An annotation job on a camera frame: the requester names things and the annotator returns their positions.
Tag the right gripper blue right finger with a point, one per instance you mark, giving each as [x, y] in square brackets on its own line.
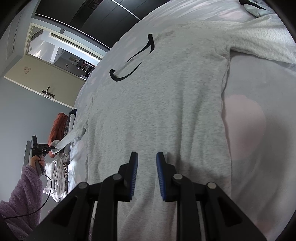
[167, 183]

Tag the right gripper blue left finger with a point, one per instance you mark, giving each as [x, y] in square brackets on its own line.
[128, 174]

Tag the light grey sweatshirt black collar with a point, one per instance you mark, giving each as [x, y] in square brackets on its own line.
[168, 98]

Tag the stack of white folded clothes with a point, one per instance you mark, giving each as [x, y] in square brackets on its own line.
[57, 170]

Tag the person's left hand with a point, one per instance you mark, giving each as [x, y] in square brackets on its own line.
[38, 163]

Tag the orange folded garment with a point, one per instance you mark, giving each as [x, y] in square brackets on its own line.
[57, 131]

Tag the purple fleece robe sleeve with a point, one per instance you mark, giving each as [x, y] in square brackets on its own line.
[20, 215]

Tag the beige room door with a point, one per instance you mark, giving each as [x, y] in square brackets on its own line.
[46, 80]

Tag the grey pink-dotted bed sheet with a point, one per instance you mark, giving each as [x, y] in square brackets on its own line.
[258, 112]

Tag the black sliding wardrobe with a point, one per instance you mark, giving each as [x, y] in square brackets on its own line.
[104, 21]

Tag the grey jacket with black trim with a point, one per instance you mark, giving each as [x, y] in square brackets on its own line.
[257, 8]

